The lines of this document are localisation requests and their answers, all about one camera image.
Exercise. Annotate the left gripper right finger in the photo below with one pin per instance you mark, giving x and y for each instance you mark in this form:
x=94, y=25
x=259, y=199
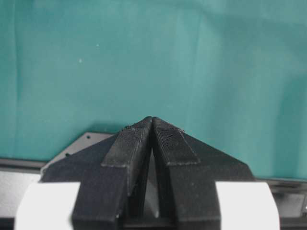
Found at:
x=187, y=170

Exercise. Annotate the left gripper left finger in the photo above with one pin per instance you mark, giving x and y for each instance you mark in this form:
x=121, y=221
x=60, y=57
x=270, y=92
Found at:
x=112, y=175

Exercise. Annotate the green table cloth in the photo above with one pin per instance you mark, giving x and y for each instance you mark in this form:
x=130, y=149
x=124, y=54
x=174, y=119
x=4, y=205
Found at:
x=231, y=73

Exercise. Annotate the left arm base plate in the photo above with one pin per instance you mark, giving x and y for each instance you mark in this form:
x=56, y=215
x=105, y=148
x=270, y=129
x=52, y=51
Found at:
x=85, y=140

